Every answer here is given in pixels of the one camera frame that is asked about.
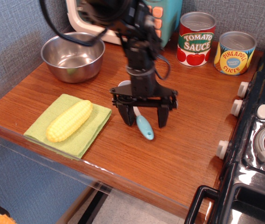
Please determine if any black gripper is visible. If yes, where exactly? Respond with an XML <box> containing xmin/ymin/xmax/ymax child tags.
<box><xmin>110</xmin><ymin>71</ymin><xmax>178</xmax><ymax>128</ymax></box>

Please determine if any white spoon with blue handle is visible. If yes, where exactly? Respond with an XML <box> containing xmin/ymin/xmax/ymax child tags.
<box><xmin>119</xmin><ymin>80</ymin><xmax>154</xmax><ymax>141</ymax></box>

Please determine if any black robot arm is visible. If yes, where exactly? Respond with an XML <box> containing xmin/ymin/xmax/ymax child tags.
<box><xmin>39</xmin><ymin>0</ymin><xmax>178</xmax><ymax>127</ymax></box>

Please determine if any yellow toy corn cob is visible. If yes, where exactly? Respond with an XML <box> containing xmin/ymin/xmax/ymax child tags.
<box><xmin>46</xmin><ymin>100</ymin><xmax>93</xmax><ymax>143</ymax></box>

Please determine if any white stove knob bottom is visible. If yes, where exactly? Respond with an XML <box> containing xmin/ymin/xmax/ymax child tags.
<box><xmin>216</xmin><ymin>140</ymin><xmax>229</xmax><ymax>160</ymax></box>

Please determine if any white stove knob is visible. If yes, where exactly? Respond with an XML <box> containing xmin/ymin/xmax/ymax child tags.
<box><xmin>216</xmin><ymin>140</ymin><xmax>229</xmax><ymax>160</ymax></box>
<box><xmin>230</xmin><ymin>99</ymin><xmax>243</xmax><ymax>117</ymax></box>
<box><xmin>237</xmin><ymin>82</ymin><xmax>249</xmax><ymax>98</ymax></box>

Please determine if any stainless steel bowl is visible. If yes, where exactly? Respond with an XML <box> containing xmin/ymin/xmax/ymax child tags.
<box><xmin>41</xmin><ymin>36</ymin><xmax>105</xmax><ymax>84</ymax></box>

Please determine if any white stove knob middle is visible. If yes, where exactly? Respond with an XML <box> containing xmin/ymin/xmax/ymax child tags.
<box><xmin>230</xmin><ymin>99</ymin><xmax>243</xmax><ymax>117</ymax></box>

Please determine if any tomato sauce can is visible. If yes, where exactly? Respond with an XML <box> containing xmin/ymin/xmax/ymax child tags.
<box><xmin>176</xmin><ymin>11</ymin><xmax>216</xmax><ymax>67</ymax></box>

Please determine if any teal toy microwave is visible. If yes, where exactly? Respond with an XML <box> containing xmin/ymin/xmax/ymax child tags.
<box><xmin>65</xmin><ymin>0</ymin><xmax>182</xmax><ymax>47</ymax></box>

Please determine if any white stove knob top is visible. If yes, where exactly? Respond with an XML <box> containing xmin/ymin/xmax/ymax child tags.
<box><xmin>237</xmin><ymin>82</ymin><xmax>249</xmax><ymax>98</ymax></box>

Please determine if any pineapple slices can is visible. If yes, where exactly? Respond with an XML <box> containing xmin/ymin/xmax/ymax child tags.
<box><xmin>214</xmin><ymin>31</ymin><xmax>257</xmax><ymax>76</ymax></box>

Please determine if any black toy stove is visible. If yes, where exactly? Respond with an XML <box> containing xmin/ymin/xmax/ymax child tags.
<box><xmin>184</xmin><ymin>40</ymin><xmax>265</xmax><ymax>224</ymax></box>

